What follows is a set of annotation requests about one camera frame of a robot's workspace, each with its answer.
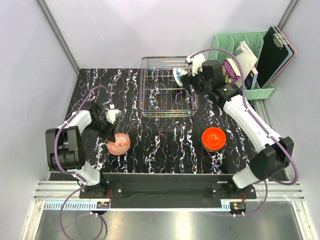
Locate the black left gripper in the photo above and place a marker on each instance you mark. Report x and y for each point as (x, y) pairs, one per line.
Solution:
(111, 137)

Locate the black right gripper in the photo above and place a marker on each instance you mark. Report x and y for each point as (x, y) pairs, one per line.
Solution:
(188, 79)

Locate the blue white patterned bowl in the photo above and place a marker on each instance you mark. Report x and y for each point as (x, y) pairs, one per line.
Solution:
(177, 74)

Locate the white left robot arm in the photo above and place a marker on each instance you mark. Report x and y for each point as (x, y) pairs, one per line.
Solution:
(65, 149)

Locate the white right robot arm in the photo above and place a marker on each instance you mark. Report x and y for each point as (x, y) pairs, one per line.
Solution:
(274, 153)

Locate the purple green book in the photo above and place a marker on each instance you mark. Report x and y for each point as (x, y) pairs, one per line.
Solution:
(231, 73)

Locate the orange glossy bowl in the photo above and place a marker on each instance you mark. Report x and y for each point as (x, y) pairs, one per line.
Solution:
(213, 139)

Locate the black marble pattern mat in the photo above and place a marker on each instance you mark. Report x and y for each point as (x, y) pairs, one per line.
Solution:
(158, 145)

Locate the dark blue book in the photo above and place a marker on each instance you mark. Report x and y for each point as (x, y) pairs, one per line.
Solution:
(251, 79)

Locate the white padded envelope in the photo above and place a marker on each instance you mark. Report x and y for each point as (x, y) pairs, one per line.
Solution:
(246, 57)

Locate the green plastic file organizer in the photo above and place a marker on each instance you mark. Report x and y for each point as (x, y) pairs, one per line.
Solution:
(254, 40)

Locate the black clipboard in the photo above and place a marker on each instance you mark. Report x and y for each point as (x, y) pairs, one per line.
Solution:
(270, 58)

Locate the pink blue clipboards stack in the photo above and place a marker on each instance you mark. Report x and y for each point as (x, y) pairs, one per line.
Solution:
(290, 51)

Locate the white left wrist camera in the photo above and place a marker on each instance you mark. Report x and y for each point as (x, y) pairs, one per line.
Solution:
(112, 116)

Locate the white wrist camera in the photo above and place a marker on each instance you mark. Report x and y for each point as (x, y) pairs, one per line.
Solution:
(196, 61)
(112, 116)

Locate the chrome wire dish rack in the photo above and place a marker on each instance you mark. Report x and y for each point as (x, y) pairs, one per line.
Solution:
(160, 96)

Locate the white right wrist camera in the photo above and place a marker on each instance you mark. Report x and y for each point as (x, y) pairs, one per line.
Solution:
(196, 61)

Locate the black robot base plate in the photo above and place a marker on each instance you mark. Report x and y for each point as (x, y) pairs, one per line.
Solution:
(141, 191)

